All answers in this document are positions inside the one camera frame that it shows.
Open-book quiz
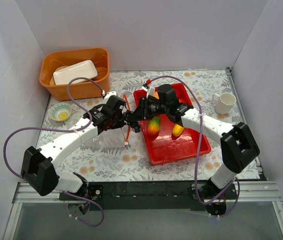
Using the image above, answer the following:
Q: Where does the yellow plate in tub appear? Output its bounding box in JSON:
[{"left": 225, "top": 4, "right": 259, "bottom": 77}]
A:
[{"left": 49, "top": 65, "right": 68, "bottom": 86}]

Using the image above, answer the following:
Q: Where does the white mug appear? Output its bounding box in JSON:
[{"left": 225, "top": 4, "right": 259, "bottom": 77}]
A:
[{"left": 212, "top": 92, "right": 237, "bottom": 115}]

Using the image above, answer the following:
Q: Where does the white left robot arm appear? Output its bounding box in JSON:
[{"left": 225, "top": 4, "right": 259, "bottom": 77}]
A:
[{"left": 21, "top": 95, "right": 126, "bottom": 200}]

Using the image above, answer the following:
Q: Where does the orange plastic tub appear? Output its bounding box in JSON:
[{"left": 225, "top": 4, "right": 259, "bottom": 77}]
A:
[{"left": 39, "top": 47, "right": 111, "bottom": 102}]

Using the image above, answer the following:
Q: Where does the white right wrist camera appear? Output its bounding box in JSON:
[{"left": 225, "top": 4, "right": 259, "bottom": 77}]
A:
[{"left": 141, "top": 83, "right": 155, "bottom": 98}]

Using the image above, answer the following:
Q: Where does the white rectangular dish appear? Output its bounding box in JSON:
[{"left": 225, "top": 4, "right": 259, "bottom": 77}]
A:
[{"left": 52, "top": 60, "right": 98, "bottom": 85}]

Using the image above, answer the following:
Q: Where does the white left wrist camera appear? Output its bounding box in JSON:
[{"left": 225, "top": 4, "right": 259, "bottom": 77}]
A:
[{"left": 103, "top": 91, "right": 117, "bottom": 100}]

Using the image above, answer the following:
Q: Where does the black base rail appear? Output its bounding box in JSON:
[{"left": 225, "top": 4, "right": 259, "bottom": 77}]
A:
[{"left": 56, "top": 178, "right": 235, "bottom": 211}]

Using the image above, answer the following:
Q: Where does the patterned small bowl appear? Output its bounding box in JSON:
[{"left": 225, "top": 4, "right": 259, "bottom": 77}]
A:
[{"left": 49, "top": 102, "right": 72, "bottom": 122}]

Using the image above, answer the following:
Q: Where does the green orange mango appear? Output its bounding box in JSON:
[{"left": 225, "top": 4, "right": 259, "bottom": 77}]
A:
[{"left": 146, "top": 116, "right": 161, "bottom": 137}]

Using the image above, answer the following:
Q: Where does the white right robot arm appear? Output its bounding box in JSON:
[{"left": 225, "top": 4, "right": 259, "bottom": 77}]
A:
[{"left": 126, "top": 84, "right": 260, "bottom": 199}]

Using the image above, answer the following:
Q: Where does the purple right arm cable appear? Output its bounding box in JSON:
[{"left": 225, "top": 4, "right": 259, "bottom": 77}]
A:
[{"left": 143, "top": 75, "right": 240, "bottom": 218}]

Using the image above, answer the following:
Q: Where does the orange red tomato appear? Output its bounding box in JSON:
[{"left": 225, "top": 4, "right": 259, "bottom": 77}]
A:
[{"left": 179, "top": 98, "right": 189, "bottom": 104}]

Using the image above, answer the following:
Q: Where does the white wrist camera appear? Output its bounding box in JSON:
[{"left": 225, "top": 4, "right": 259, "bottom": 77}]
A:
[
  {"left": 141, "top": 83, "right": 155, "bottom": 98},
  {"left": 103, "top": 91, "right": 117, "bottom": 100}
]

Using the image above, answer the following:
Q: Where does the red plastic tray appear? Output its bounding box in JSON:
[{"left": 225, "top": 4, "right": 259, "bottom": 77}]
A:
[{"left": 133, "top": 83, "right": 212, "bottom": 165}]

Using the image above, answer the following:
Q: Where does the dark grape bunch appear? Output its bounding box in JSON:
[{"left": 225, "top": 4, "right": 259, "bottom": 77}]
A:
[{"left": 130, "top": 121, "right": 141, "bottom": 133}]

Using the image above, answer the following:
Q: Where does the clear zip bag orange zipper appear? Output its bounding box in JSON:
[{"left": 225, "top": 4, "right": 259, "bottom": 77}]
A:
[{"left": 88, "top": 93, "right": 135, "bottom": 151}]

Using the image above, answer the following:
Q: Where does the peach fruit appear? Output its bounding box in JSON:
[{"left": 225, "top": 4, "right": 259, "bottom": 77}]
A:
[{"left": 152, "top": 91, "right": 159, "bottom": 99}]

